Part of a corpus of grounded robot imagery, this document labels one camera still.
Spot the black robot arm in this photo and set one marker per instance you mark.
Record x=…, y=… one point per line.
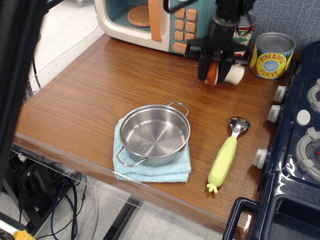
x=19, y=25

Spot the tomato sauce can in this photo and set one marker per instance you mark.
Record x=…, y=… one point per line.
x=244, y=33

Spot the clear acrylic table guard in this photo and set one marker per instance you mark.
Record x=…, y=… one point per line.
x=72, y=120

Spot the spoon with yellow-green handle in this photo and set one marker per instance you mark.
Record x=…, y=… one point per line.
x=225, y=155

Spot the stainless steel pot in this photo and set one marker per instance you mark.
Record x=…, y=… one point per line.
x=153, y=135

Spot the toy microwave oven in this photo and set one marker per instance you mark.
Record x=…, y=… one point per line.
x=163, y=25

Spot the pineapple slices can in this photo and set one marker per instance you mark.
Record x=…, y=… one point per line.
x=272, y=54

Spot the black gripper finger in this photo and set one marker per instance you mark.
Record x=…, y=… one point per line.
x=203, y=65
x=224, y=66

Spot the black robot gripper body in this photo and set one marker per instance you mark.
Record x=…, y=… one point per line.
x=218, y=41

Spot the dark blue toy stove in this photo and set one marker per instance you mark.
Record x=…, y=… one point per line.
x=288, y=206

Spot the light blue folded cloth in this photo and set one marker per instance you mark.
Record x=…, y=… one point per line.
x=175, y=172

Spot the black table leg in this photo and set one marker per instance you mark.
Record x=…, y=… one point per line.
x=120, y=222

